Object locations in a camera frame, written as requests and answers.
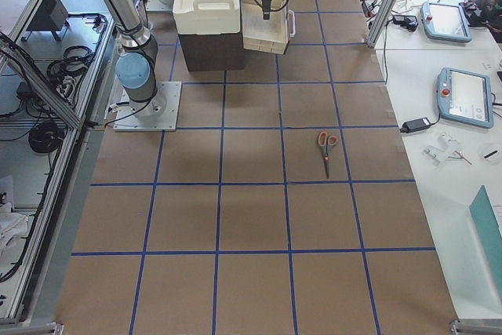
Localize wooden drawer with white handle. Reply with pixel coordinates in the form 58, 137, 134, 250
242, 0, 296, 54

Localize grey orange scissors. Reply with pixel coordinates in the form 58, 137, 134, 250
317, 131, 338, 178

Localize white plastic tray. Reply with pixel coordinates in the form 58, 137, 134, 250
173, 0, 241, 35

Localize dark brown wooden cabinet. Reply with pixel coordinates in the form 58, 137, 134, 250
179, 32, 245, 71

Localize blue teach pendant far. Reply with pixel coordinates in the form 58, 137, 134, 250
420, 2, 471, 43

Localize blue teach pendant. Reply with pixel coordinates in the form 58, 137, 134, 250
437, 67, 493, 129
420, 2, 471, 43

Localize black power adapter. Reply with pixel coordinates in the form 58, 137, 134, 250
400, 117, 431, 133

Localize blue teach pendant near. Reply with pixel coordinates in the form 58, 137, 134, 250
437, 67, 493, 129

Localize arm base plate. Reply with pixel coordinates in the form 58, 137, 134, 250
146, 0, 174, 13
113, 82, 182, 132

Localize aluminium frame post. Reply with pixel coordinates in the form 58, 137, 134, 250
366, 0, 413, 49

